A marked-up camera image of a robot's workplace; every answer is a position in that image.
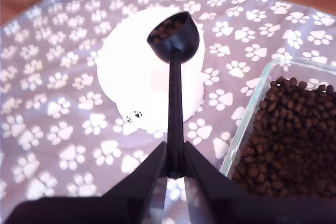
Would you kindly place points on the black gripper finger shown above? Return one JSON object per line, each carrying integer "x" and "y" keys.
{"x": 207, "y": 187}
{"x": 141, "y": 182}

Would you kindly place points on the black plastic measuring spoon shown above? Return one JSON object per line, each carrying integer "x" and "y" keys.
{"x": 174, "y": 90}

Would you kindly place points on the brown cat food kibble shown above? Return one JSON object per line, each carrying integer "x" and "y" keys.
{"x": 294, "y": 134}
{"x": 168, "y": 30}

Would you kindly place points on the rectangular glass food container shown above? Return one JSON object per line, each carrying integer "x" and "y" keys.
{"x": 249, "y": 119}

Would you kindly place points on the white paw print cat bowl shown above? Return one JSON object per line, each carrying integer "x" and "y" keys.
{"x": 131, "y": 77}

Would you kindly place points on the grey paw print table mat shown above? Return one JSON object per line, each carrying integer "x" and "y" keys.
{"x": 52, "y": 77}

